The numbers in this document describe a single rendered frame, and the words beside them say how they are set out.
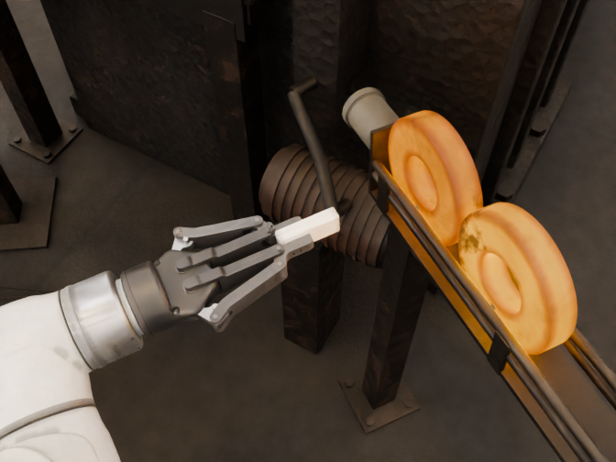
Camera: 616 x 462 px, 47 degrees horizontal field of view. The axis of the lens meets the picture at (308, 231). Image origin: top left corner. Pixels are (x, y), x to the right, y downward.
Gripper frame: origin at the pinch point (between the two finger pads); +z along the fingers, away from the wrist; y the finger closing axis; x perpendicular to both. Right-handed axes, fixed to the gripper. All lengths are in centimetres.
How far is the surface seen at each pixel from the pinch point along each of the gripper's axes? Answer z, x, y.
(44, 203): -39, -67, -75
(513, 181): 61, -68, -31
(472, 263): 14.4, -1.8, 10.7
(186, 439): -27, -69, -9
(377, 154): 12.8, -3.4, -8.1
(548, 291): 15.5, 6.5, 19.8
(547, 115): 80, -70, -45
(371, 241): 11.6, -21.4, -7.1
